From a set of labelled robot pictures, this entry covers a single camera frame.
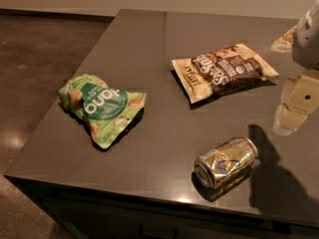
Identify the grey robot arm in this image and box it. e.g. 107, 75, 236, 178
271, 0, 319, 135

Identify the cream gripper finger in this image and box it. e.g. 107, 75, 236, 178
272, 70, 319, 136

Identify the yellow snack bag at edge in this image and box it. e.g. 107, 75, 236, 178
271, 26, 297, 53

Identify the brown and cream snack bag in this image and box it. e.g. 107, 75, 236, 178
171, 44, 279, 104

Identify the green rice chip bag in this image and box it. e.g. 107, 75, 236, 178
59, 74, 147, 149

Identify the silver soda can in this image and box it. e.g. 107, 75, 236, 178
194, 137, 258, 188

